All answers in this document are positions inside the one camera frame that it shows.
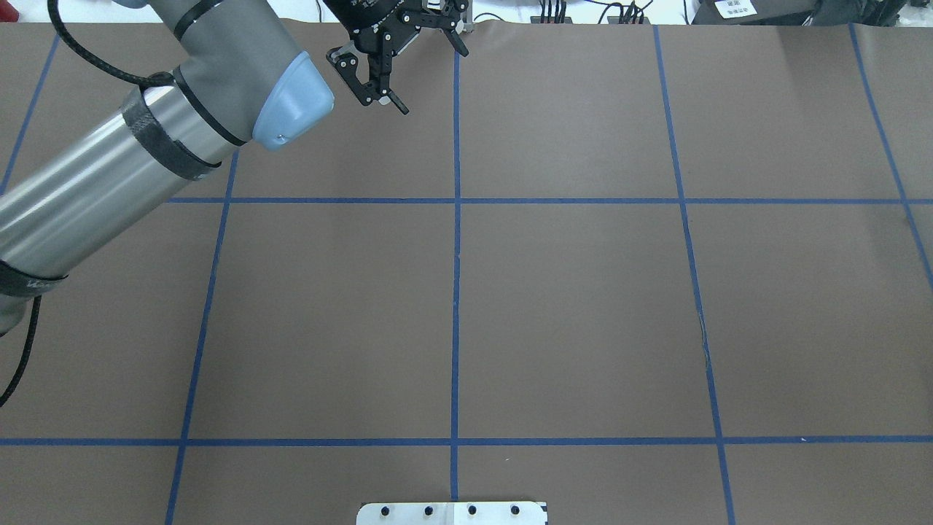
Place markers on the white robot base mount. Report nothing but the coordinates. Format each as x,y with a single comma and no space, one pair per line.
477,512

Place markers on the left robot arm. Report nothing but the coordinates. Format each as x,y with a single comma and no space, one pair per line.
245,79

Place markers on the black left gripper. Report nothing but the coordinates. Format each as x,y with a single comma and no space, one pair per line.
358,16

